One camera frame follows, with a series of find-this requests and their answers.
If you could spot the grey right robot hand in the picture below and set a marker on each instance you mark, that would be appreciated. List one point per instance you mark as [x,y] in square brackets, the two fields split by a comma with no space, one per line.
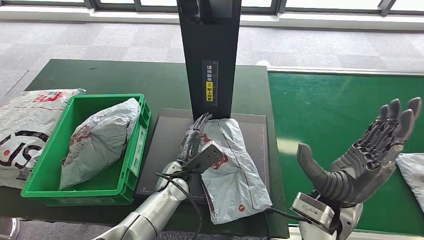
[361,169]

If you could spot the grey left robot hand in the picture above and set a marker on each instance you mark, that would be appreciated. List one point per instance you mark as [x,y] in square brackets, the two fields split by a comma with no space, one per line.
[192,142]

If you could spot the grey parcel bag red logo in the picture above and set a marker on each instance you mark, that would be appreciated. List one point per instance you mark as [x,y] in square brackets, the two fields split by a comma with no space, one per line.
[232,185]

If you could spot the grey parcel bag dark red print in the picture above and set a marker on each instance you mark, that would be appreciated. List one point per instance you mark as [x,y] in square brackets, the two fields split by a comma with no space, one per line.
[99,142]

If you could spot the green conveyor belt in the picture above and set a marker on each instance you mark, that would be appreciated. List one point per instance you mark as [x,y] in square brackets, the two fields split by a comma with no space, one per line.
[331,106]

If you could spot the black inbound scanner machine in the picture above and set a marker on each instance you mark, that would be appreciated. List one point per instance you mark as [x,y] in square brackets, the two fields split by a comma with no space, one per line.
[212,49]

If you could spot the white round conveyor cap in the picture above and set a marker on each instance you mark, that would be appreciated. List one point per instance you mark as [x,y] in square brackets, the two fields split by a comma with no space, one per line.
[263,63]

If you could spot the large white printed parcel bag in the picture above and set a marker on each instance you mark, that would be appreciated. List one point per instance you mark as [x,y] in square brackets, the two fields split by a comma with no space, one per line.
[23,122]

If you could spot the black yellow label sticker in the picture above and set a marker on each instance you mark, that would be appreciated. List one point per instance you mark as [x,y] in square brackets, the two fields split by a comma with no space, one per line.
[209,94]

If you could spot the dark green table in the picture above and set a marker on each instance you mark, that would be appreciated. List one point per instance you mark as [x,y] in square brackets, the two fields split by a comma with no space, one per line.
[116,76]

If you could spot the green plastic crate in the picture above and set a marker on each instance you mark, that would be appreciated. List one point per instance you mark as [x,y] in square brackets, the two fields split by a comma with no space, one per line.
[39,179]

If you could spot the white window sill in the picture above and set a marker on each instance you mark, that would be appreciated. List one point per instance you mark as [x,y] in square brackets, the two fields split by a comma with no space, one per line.
[49,15]

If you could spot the grey white floor object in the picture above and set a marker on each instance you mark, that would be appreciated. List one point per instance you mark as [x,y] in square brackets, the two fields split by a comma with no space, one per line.
[11,228]

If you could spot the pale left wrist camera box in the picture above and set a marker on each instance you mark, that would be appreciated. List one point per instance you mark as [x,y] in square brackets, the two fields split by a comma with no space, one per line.
[207,155]

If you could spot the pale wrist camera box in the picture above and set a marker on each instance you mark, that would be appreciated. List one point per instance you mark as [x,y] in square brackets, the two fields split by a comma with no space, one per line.
[207,155]
[311,208]

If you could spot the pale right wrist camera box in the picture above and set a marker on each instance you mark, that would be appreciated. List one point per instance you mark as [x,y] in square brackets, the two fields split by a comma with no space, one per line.
[311,208]

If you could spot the dark window frame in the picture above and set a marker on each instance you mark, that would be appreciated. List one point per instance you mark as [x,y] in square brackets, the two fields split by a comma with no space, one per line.
[89,4]

